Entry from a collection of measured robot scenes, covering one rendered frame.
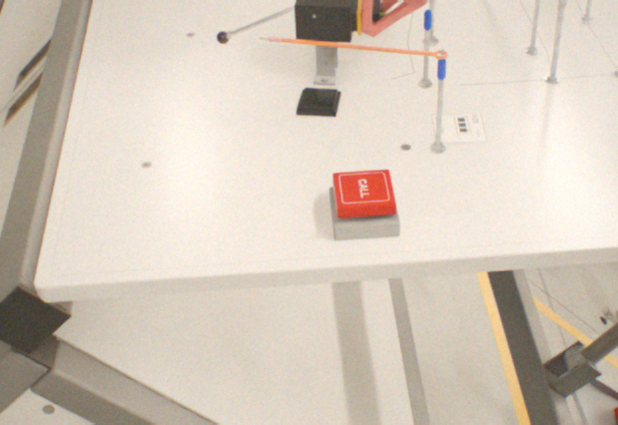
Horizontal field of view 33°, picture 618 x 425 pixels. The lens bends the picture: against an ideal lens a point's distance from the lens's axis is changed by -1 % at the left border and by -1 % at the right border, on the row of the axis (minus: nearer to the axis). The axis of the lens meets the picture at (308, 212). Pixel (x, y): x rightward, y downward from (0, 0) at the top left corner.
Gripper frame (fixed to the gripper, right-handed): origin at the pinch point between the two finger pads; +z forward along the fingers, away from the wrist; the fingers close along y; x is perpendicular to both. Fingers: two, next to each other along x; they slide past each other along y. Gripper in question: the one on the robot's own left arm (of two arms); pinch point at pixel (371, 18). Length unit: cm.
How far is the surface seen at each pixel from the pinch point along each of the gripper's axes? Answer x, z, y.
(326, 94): 1.4, 6.7, -5.6
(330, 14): 4.2, 0.2, -2.1
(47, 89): 28.4, 22.6, -2.0
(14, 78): 38, 47, 27
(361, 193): -2.2, 2.0, -24.1
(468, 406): -108, 187, 125
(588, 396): -160, 194, 156
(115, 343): 12.0, 28.1, -27.3
